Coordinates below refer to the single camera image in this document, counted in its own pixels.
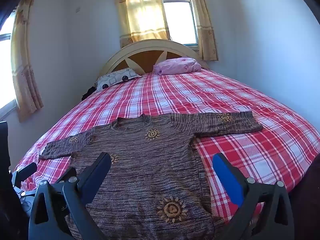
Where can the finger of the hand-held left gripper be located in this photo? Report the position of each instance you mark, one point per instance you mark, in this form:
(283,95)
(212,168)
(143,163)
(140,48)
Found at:
(67,175)
(26,171)

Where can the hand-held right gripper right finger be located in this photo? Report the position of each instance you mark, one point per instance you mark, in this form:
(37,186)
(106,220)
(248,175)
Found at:
(226,177)

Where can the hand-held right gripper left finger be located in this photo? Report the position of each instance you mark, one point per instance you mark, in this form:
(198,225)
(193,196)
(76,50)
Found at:
(100,172)

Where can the brown knit sweater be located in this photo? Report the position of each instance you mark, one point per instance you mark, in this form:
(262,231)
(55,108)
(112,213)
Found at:
(150,167)

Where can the dark cloth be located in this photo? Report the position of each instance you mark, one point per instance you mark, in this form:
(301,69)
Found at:
(88,93)

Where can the red plaid bed sheet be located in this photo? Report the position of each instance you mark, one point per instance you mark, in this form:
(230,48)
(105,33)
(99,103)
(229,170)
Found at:
(225,97)

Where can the sliding window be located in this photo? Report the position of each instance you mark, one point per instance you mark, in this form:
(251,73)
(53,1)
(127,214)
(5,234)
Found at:
(5,67)
(180,22)

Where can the grey patterned pillow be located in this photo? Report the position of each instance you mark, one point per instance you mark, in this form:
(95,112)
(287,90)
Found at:
(115,78)

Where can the pink pillow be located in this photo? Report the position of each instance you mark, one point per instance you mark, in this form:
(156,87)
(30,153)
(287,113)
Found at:
(175,66)

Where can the cream wooden headboard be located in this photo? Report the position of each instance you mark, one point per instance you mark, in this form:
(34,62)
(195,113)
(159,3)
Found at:
(140,46)

